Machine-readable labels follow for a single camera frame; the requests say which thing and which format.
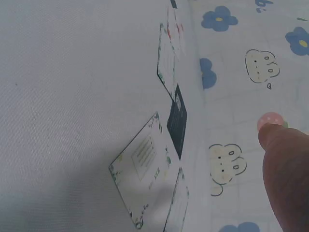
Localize person's right hand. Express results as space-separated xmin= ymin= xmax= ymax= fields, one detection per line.
xmin=258 ymin=122 xmax=309 ymax=232

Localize white card with dark edge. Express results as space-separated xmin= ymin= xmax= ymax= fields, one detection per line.
xmin=163 ymin=166 xmax=190 ymax=232

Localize dark navy card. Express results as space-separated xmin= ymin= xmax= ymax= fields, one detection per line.
xmin=166 ymin=84 xmax=188 ymax=160

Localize white card with green leaves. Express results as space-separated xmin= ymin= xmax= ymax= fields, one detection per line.
xmin=108 ymin=111 xmax=182 ymax=230

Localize white card with leafy border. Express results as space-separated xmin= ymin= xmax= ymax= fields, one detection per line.
xmin=156 ymin=23 xmax=179 ymax=103

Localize white card with red print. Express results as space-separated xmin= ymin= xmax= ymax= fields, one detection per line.
xmin=167 ymin=4 xmax=186 ymax=62

